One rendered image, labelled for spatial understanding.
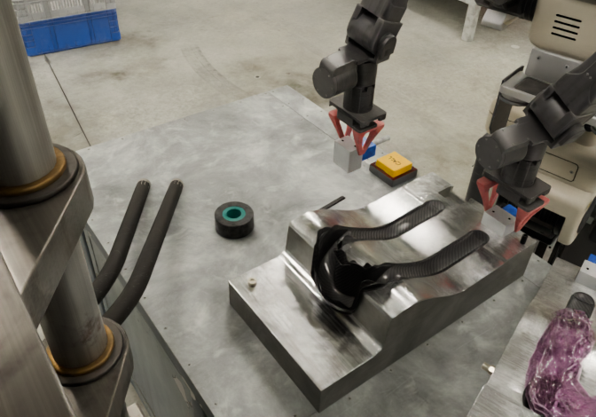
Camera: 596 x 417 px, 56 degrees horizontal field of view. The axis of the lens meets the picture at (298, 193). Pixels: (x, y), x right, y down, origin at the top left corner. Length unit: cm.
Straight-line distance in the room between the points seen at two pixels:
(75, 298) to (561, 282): 82
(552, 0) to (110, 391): 107
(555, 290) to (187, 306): 65
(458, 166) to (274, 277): 199
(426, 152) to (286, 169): 167
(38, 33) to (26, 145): 350
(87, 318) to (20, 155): 21
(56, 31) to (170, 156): 267
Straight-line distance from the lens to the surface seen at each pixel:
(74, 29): 402
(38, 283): 46
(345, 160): 115
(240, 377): 95
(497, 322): 108
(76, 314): 63
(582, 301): 111
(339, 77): 100
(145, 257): 99
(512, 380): 92
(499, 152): 95
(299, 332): 92
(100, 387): 68
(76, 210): 52
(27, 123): 49
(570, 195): 143
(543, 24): 133
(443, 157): 292
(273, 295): 97
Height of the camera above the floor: 159
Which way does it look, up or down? 38 degrees down
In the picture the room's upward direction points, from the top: 2 degrees clockwise
